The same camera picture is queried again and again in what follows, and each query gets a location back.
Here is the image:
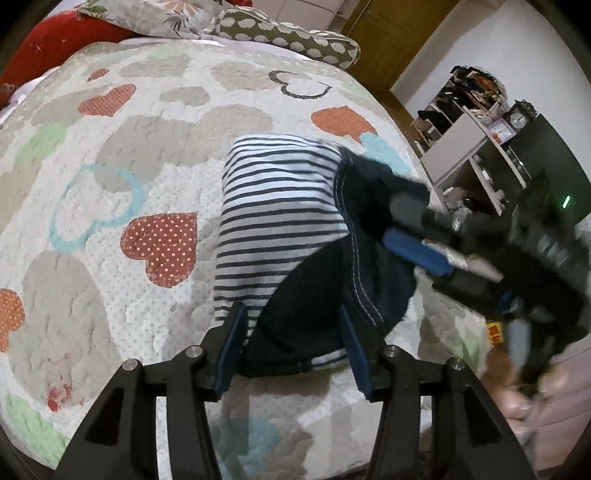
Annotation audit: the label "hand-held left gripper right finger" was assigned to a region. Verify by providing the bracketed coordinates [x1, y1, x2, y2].
[339, 305, 539, 480]

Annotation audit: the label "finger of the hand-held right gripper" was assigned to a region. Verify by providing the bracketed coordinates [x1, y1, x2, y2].
[382, 229, 504, 283]
[390, 182, 462, 232]

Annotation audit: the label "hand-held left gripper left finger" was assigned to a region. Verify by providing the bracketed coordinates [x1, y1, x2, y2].
[53, 302, 250, 480]

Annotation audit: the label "navy striped pants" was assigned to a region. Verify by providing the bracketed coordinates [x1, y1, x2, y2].
[213, 135, 432, 378]

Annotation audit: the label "person's right hand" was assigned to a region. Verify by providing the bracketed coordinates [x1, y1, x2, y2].
[485, 342, 573, 444]

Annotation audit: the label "cluttered shelf unit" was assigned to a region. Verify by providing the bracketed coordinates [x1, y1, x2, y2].
[411, 65, 536, 217]

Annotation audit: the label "black television screen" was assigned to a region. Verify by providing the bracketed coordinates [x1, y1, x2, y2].
[480, 113, 591, 195]

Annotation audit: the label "dark table clock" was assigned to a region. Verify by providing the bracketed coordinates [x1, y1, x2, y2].
[508, 99, 536, 132]

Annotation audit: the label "wooden door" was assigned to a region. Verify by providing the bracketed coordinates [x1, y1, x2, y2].
[339, 0, 460, 93]

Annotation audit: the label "heart patterned quilt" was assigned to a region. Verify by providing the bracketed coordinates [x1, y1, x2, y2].
[0, 39, 490, 480]

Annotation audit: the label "olive patterned bolster pillow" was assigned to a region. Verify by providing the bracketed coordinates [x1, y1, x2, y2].
[217, 8, 362, 70]

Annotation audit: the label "floral pillow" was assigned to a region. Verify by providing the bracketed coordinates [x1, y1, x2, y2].
[76, 0, 232, 38]

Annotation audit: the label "red happy pillow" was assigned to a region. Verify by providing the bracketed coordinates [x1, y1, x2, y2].
[0, 9, 134, 100]

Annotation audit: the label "pink photo frame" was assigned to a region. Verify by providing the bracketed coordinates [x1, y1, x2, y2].
[489, 117, 515, 141]

